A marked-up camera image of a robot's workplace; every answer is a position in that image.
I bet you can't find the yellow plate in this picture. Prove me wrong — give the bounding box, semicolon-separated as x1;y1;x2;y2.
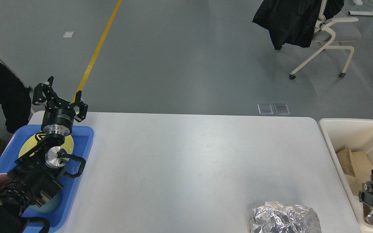
18;132;74;158

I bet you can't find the person in black clothes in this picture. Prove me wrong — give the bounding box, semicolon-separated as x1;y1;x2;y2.
0;62;31;134

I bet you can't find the green grey mug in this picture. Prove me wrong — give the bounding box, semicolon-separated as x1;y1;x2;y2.
29;192;62;214

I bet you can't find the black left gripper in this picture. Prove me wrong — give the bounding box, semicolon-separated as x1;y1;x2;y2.
32;76;88;136

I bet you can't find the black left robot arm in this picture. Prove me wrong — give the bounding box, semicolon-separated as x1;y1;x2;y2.
0;76;88;233

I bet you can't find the white plastic bin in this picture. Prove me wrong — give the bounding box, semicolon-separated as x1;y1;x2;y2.
318;118;373;233

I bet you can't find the white office chair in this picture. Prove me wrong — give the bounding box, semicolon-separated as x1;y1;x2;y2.
289;0;361;80

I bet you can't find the brown paper bag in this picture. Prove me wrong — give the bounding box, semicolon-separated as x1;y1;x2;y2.
345;174;366;197
336;148;373;183

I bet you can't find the black jacket on chair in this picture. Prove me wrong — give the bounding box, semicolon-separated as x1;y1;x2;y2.
252;0;344;50

